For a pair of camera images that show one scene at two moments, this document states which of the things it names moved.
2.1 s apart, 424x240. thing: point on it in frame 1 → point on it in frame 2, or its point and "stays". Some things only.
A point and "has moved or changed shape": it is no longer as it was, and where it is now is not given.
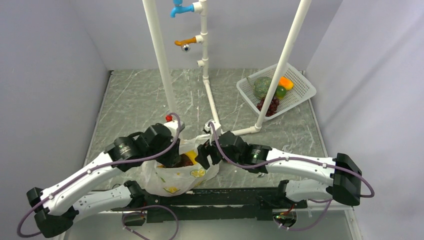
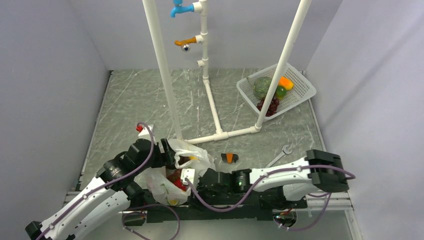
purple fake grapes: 273,107 stays
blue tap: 178,8 stays
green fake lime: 280,91 stays
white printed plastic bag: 178,180 has moved or changed shape
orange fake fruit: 286,82 stays
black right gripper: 203,150 → 199,193
